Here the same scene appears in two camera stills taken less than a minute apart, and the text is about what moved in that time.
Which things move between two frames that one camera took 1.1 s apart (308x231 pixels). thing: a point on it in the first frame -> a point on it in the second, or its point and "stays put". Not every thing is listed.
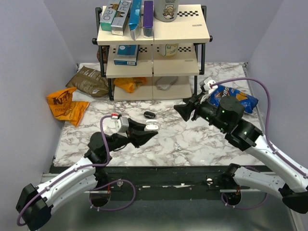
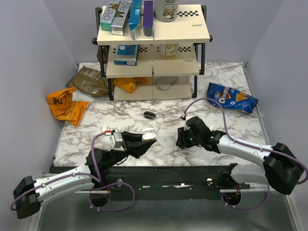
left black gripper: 138,137 -> 136,148
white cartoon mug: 166,10 stays put
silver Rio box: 120,20 stays put
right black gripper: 184,109 -> 181,141
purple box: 148,19 stays put
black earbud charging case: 149,115 stays put
